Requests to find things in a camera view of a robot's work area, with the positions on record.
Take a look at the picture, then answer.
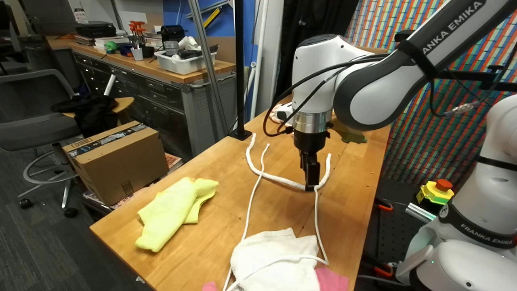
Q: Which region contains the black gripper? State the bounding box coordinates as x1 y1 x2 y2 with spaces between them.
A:
294 127 330 192

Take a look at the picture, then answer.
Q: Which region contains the dark green cloth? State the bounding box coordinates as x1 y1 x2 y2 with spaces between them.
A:
334 124 368 145

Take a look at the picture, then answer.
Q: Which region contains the white towel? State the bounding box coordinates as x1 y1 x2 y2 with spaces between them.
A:
229 226 323 291

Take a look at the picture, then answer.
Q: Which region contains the hot pink cloth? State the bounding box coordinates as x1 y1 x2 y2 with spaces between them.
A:
200 267 351 291

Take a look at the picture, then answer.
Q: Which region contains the yellow cloth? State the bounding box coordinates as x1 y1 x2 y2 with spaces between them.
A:
134 176 221 255

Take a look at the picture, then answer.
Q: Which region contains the orange clamp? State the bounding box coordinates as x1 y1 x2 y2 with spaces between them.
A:
370 258 399 279
375 199 396 213

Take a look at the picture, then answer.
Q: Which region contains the yellow red emergency stop button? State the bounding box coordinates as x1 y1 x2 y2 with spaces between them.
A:
415 176 457 208

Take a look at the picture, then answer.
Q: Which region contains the black pole stand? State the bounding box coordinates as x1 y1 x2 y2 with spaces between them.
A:
231 0 252 137

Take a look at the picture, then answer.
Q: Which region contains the reddish flat board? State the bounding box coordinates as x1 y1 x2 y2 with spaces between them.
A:
163 152 184 171

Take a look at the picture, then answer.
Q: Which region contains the silver tripod pole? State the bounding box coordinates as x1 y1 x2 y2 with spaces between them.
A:
184 0 233 142

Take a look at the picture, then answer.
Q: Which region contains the white plastic bin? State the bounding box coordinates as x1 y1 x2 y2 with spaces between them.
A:
153 45 220 76

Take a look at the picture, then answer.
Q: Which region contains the grey workbench with wooden top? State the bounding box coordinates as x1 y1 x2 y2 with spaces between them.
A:
45 34 239 158

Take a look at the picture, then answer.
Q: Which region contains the cardboard box with black tape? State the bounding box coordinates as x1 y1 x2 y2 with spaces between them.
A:
61 119 170 207

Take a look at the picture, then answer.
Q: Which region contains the round wooden stool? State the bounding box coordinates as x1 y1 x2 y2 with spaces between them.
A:
61 95 136 126

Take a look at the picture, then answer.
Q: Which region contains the grey office chair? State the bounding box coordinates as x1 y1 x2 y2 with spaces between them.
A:
0 68 82 220

